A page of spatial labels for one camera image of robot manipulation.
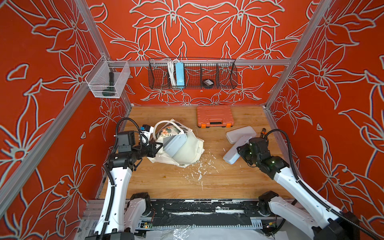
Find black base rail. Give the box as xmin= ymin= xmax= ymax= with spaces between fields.
xmin=136 ymin=199 xmax=282 ymax=231

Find orange black pliers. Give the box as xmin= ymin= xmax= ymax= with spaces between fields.
xmin=261 ymin=128 xmax=267 ymax=137

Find white canvas tote bag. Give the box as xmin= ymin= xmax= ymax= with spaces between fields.
xmin=148 ymin=119 xmax=205 ymax=168

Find clear acrylic wall box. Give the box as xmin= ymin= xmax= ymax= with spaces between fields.
xmin=85 ymin=56 xmax=131 ymax=99

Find light blue box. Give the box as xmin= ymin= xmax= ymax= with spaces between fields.
xmin=175 ymin=62 xmax=185 ymax=89

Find white coiled cable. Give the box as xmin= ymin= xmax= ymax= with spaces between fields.
xmin=167 ymin=59 xmax=177 ymax=88

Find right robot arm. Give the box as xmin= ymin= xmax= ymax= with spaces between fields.
xmin=237 ymin=130 xmax=379 ymax=240

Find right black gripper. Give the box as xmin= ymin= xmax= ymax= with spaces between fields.
xmin=237 ymin=142 xmax=262 ymax=167

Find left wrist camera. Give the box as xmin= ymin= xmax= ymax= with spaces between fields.
xmin=141 ymin=125 xmax=154 ymax=140

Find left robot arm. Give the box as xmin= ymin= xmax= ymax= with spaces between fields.
xmin=88 ymin=118 xmax=163 ymax=240

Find dark green flashlight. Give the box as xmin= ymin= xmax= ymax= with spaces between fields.
xmin=102 ymin=72 xmax=116 ymax=97

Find black wire wall basket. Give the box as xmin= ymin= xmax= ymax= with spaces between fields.
xmin=148 ymin=58 xmax=239 ymax=90

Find grey pencil case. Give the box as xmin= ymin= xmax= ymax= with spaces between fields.
xmin=226 ymin=126 xmax=257 ymax=145
xmin=163 ymin=134 xmax=187 ymax=158
xmin=223 ymin=135 xmax=254 ymax=165

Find orange plastic tool case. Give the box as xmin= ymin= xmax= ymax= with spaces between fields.
xmin=197 ymin=105 xmax=235 ymax=129

